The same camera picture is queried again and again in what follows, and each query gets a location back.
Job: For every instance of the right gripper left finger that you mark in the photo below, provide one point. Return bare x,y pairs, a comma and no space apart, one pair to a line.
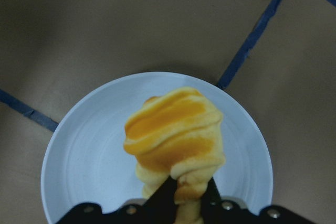
161,207

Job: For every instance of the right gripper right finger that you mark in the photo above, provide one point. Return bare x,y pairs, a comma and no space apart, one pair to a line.
209,203

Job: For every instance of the striped orange bread roll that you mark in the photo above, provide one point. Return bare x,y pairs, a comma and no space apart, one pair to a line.
177,135

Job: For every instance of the blue plate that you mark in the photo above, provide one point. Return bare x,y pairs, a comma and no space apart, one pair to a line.
85,160

